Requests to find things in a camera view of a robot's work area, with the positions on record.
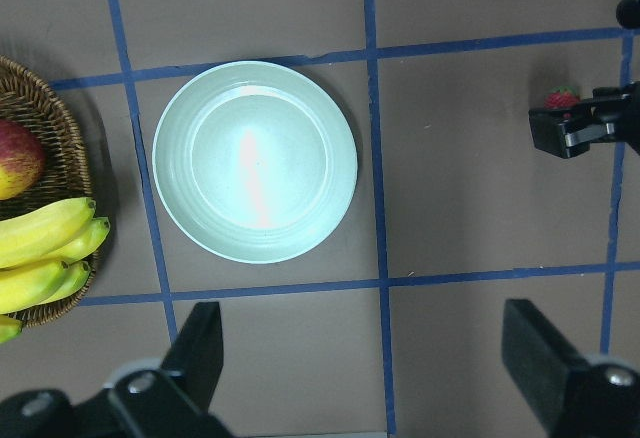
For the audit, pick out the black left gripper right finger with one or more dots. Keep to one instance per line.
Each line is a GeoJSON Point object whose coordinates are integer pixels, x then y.
{"type": "Point", "coordinates": [545, 367]}

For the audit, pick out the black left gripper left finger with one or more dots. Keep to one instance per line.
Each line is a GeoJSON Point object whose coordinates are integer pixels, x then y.
{"type": "Point", "coordinates": [196, 357]}

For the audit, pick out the strawberry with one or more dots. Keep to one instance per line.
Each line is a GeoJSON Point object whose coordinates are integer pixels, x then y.
{"type": "Point", "coordinates": [561, 97]}

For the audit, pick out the light green plate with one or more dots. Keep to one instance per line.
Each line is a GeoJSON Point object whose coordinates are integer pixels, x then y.
{"type": "Point", "coordinates": [254, 162]}

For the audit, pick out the yellow banana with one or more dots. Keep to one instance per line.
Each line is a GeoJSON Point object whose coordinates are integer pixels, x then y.
{"type": "Point", "coordinates": [30, 236]}
{"type": "Point", "coordinates": [27, 286]}
{"type": "Point", "coordinates": [89, 240]}
{"type": "Point", "coordinates": [75, 279]}

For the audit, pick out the greenish bottom banana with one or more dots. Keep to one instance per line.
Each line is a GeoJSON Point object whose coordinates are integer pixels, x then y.
{"type": "Point", "coordinates": [10, 328]}

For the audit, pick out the top yellow banana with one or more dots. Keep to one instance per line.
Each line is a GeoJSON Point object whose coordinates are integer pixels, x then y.
{"type": "Point", "coordinates": [30, 236]}

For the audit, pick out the red yellow apple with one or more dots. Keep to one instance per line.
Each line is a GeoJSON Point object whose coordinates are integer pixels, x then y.
{"type": "Point", "coordinates": [22, 159]}

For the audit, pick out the brown wicker basket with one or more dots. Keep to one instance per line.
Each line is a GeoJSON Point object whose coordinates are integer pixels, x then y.
{"type": "Point", "coordinates": [28, 100]}

